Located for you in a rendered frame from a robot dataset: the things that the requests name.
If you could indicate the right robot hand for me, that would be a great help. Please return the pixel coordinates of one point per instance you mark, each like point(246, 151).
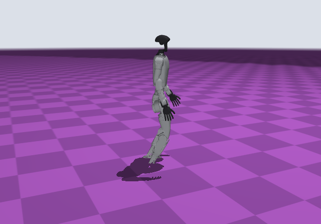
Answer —
point(167, 111)

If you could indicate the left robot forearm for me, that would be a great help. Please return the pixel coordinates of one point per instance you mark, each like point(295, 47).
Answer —
point(167, 90)

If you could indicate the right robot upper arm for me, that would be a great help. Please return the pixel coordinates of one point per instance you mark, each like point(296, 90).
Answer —
point(158, 63)

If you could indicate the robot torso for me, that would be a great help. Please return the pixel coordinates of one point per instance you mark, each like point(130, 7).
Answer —
point(164, 74)

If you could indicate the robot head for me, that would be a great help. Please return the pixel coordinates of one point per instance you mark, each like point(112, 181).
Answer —
point(162, 39)

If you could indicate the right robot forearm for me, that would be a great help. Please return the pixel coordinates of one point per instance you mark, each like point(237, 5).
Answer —
point(160, 92)

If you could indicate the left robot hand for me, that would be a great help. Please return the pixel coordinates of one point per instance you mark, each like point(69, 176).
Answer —
point(173, 98)

